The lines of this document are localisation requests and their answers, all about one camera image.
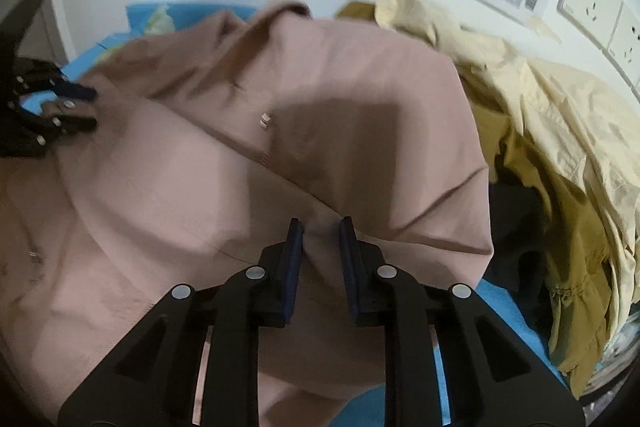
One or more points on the cream yellow garment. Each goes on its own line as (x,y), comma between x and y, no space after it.
(575,107)

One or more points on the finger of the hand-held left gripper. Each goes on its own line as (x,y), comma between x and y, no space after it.
(75,91)
(67,125)

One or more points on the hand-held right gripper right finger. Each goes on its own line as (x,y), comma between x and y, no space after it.
(348,257)

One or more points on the olive green garment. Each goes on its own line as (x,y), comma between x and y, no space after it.
(565,227)

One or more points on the black cloth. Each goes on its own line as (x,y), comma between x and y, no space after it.
(515,232)

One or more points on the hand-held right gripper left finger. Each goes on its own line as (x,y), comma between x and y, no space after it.
(294,257)

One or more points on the pink jacket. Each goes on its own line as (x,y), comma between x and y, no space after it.
(200,187)

